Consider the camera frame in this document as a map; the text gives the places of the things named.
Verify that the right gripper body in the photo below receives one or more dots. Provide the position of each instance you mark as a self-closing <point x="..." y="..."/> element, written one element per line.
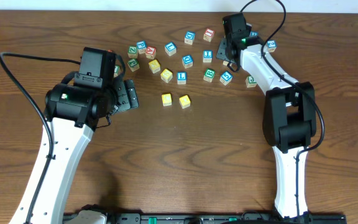
<point x="222" y="50"/>

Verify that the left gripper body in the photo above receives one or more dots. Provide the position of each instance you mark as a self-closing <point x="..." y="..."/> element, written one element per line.
<point x="128" y="94"/>

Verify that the yellow C block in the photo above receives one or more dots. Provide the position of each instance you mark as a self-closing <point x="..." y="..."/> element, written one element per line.
<point x="167" y="99"/>

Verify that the blue L block front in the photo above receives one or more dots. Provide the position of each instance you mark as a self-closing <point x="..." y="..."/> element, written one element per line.
<point x="181" y="78"/>

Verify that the blue l block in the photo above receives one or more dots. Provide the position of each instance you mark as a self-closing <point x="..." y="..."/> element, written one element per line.
<point x="181" y="78"/>
<point x="207" y="56"/>

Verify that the yellow O block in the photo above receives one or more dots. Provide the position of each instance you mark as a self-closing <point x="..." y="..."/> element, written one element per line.
<point x="184" y="101"/>

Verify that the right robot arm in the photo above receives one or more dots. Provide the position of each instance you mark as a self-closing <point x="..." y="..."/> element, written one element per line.
<point x="289" y="120"/>

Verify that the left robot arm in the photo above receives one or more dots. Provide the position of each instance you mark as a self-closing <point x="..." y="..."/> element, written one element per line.
<point x="72" y="113"/>

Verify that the blue L block middle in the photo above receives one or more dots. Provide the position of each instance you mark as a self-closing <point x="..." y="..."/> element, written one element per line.
<point x="207" y="56"/>

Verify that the red I block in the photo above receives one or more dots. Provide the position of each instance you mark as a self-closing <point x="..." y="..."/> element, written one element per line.
<point x="208" y="35"/>

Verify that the green B block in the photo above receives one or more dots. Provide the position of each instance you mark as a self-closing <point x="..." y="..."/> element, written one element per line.
<point x="209" y="75"/>

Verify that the green 7 block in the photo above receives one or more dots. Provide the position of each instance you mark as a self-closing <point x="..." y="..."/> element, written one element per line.
<point x="117" y="71"/>

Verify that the blue D block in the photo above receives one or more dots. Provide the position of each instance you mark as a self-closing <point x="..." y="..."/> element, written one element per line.
<point x="187" y="61"/>

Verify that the blue two block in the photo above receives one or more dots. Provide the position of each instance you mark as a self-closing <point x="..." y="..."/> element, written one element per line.
<point x="271" y="45"/>

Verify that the blue Q block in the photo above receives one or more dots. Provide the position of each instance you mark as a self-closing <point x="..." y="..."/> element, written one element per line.
<point x="189" y="38"/>

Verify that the green J block left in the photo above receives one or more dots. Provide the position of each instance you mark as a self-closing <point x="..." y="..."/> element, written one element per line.
<point x="133" y="64"/>

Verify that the green j block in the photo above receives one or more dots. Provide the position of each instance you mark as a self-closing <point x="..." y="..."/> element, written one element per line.
<point x="133" y="64"/>
<point x="250" y="82"/>

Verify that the yellow K block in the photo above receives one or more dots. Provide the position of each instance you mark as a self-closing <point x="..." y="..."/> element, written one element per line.
<point x="154" y="66"/>

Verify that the yellow block near L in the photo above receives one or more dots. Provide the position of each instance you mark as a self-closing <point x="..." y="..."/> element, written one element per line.
<point x="166" y="75"/>

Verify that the green Z block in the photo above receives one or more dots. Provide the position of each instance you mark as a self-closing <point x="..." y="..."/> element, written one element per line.
<point x="132" y="52"/>

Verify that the blue P block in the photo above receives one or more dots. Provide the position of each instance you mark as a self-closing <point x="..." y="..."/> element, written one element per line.
<point x="141" y="47"/>

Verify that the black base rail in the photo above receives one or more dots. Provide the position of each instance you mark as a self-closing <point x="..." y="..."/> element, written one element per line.
<point x="93" y="214"/>

